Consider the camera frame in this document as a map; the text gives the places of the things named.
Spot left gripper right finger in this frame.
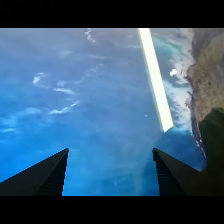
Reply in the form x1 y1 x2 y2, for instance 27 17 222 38
151 147 210 196

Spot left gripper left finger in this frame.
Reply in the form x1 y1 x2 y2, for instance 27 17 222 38
0 147 70 196

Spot dark green pants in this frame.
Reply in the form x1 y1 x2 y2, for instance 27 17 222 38
198 107 224 196

